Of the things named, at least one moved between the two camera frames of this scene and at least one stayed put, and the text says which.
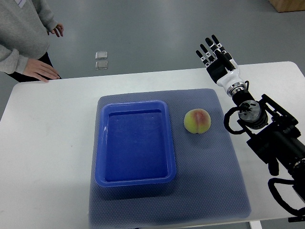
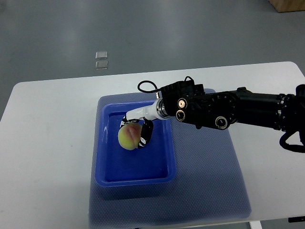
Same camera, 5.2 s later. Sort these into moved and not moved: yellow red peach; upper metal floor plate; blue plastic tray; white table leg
Moved: yellow red peach
Not moved: white table leg; blue plastic tray; upper metal floor plate
